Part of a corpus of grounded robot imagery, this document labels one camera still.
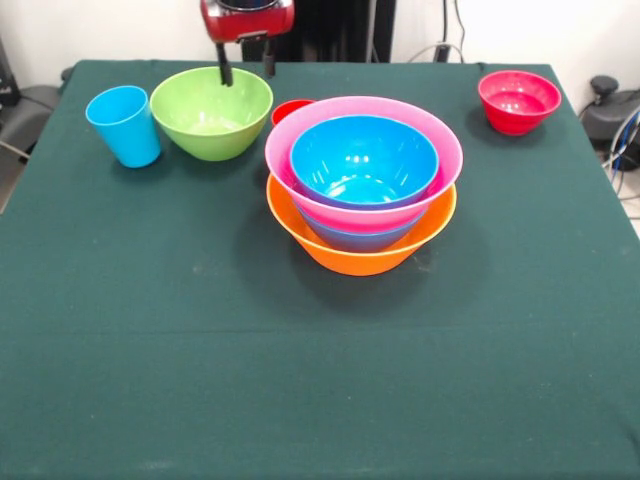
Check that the green bowl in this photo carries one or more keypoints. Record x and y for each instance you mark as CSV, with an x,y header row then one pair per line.
x,y
212,120

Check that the orange bowl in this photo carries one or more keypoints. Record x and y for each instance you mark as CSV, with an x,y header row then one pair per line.
x,y
365,262

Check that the blue bowl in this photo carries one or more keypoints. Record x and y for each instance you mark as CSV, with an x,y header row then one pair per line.
x,y
365,160
360,240

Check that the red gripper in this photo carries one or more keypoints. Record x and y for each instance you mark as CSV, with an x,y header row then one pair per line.
x,y
245,22

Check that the dark green tablecloth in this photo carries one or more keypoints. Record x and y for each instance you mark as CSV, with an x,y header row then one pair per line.
x,y
250,350

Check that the blue cup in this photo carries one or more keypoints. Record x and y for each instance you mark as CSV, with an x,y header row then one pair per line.
x,y
125,130

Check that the large pink bowl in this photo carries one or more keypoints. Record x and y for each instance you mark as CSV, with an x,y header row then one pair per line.
x,y
280,155

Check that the small pink-red bowl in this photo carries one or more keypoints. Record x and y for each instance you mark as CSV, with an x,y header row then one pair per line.
x,y
520,107

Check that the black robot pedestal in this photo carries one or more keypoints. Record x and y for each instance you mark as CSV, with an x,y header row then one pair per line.
x,y
340,30

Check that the red cup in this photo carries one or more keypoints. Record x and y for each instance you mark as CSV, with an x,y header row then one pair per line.
x,y
285,110

